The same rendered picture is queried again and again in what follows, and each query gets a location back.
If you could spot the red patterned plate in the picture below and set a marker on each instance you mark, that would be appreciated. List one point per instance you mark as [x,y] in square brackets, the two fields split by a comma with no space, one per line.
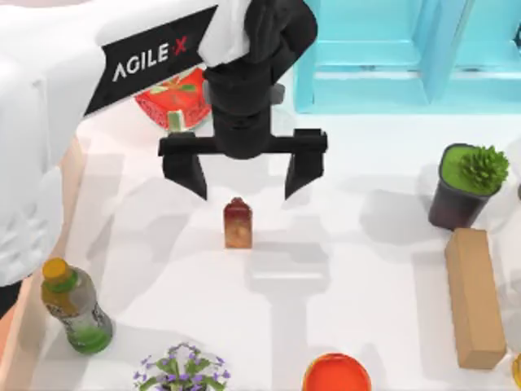
[179,97]

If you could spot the red-brown seal stamp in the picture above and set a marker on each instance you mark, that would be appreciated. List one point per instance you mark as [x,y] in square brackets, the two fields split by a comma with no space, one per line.
[238,228]

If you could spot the light blue rack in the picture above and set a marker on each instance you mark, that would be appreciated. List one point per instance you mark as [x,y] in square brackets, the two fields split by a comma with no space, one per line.
[366,81]

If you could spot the green plant in dark pot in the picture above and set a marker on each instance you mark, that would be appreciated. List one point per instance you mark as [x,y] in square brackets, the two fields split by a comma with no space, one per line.
[460,195]

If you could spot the green bottle with yellow cap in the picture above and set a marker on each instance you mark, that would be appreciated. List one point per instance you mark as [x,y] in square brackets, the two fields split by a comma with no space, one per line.
[79,309]

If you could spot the purple flower plant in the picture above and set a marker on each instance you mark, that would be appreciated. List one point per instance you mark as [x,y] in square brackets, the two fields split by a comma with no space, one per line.
[183,370]

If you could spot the orange bowl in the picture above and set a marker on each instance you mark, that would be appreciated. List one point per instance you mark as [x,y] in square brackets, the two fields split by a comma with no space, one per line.
[338,376]

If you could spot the brown cardboard box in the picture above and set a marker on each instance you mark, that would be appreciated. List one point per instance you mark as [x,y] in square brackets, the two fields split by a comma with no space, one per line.
[474,301]

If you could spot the yellow object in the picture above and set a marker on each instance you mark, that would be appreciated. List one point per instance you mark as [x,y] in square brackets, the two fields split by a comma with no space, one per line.
[517,368]

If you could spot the grey rounded camera box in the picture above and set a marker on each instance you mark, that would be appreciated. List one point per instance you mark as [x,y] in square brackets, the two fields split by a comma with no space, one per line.
[278,93]

